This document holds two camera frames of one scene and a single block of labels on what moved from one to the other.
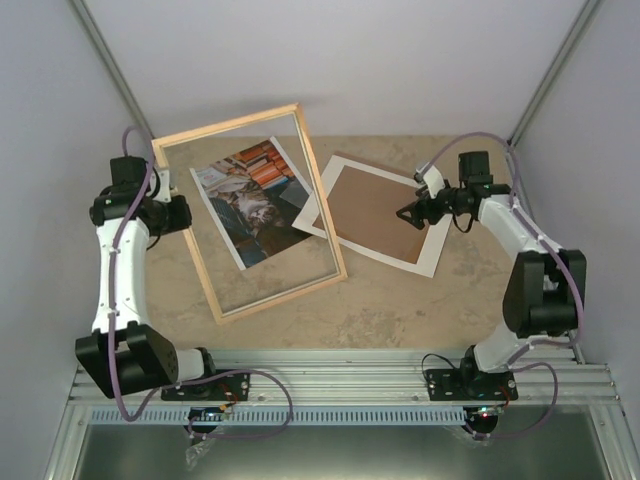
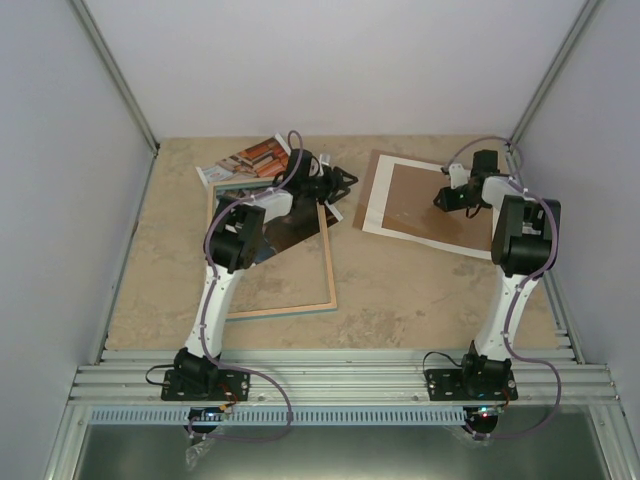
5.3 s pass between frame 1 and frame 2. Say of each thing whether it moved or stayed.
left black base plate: stayed
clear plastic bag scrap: stayed
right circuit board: stayed
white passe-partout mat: moved
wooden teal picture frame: moved
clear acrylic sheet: moved
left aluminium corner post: stayed
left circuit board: stayed
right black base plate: stayed
